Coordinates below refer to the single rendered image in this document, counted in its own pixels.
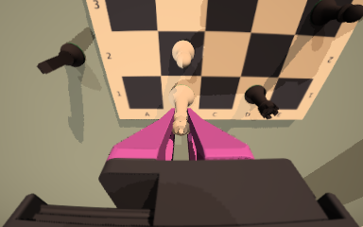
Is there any tan and black chessboard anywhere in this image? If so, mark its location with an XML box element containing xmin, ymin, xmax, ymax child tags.
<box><xmin>86</xmin><ymin>0</ymin><xmax>358</xmax><ymax>119</ymax></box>

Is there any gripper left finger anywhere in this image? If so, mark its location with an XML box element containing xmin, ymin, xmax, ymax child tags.
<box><xmin>106</xmin><ymin>108</ymin><xmax>175</xmax><ymax>162</ymax></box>

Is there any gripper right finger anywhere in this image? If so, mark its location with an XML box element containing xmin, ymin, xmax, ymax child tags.
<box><xmin>187</xmin><ymin>108</ymin><xmax>254</xmax><ymax>160</ymax></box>

